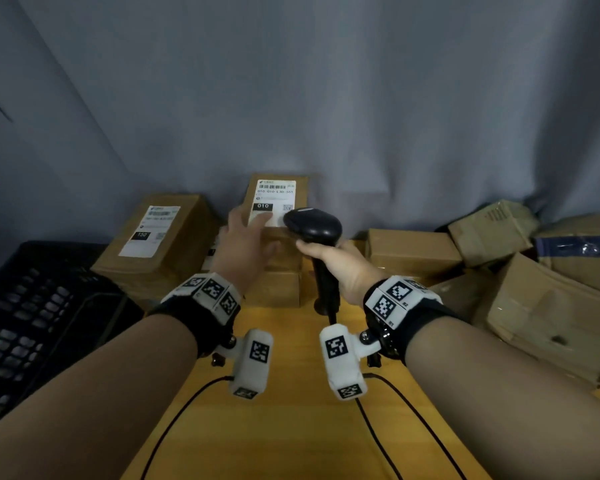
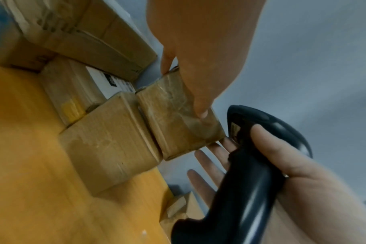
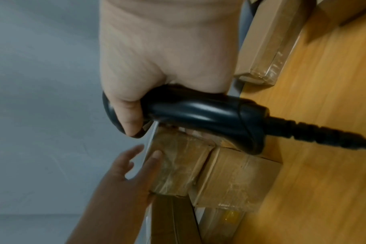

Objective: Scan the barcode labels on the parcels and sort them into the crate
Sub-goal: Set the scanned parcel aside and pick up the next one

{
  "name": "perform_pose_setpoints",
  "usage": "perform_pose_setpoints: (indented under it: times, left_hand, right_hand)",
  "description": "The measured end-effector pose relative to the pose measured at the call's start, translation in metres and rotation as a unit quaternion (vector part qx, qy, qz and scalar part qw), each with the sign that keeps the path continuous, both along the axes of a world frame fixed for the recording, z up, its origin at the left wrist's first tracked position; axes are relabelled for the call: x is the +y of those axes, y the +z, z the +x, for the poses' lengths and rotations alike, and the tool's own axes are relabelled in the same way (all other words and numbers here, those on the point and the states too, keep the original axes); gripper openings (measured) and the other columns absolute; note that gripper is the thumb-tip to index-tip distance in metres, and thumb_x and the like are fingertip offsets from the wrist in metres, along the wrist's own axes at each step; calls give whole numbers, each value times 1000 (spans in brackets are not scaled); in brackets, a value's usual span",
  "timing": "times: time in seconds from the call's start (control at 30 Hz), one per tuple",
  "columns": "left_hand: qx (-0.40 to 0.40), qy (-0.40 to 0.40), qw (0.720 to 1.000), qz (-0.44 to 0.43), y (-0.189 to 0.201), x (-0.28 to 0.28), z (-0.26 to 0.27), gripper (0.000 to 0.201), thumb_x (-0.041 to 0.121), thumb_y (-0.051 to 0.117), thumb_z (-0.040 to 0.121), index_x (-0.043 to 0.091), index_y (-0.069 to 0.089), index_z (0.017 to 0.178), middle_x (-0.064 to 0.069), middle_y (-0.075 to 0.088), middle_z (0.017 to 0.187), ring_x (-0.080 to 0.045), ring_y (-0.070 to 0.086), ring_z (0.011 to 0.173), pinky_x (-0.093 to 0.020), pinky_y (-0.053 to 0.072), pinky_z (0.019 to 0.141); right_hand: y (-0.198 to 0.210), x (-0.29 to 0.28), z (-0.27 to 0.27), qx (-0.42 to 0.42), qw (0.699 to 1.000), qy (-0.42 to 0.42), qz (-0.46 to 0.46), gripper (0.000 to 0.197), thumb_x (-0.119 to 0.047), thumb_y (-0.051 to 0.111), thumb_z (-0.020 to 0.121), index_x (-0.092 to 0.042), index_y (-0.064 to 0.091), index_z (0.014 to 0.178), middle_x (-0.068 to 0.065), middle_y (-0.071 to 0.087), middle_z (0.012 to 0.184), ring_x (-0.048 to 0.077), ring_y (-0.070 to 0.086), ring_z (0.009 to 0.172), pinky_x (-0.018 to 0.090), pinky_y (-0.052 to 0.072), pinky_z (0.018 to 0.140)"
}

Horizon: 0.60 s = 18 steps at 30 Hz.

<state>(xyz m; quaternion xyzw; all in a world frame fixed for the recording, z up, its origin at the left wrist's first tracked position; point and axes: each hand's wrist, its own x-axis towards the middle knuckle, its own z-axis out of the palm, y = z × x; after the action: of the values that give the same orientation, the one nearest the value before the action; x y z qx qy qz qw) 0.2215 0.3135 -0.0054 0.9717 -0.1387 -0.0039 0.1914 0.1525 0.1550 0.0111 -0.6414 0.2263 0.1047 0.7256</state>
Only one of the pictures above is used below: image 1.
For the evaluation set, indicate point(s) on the person's right hand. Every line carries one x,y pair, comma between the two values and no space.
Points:
350,274

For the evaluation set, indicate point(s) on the person's left hand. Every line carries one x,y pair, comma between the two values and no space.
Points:
240,254

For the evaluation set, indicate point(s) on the yellow taped labelled cardboard box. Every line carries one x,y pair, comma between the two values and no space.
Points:
211,259

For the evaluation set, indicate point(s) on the black barcode scanner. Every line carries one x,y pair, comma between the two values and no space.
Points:
310,224

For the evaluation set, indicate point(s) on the pile of unsorted cardboard parcels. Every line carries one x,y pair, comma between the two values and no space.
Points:
530,304

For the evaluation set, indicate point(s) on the black plastic crate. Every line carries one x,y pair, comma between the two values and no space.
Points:
30,314

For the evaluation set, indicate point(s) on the person's left forearm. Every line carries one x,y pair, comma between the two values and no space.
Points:
80,404

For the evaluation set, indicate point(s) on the person's right forearm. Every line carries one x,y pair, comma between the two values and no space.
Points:
530,404

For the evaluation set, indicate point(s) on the black wristband with marker tags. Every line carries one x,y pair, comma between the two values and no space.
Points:
420,324
190,319

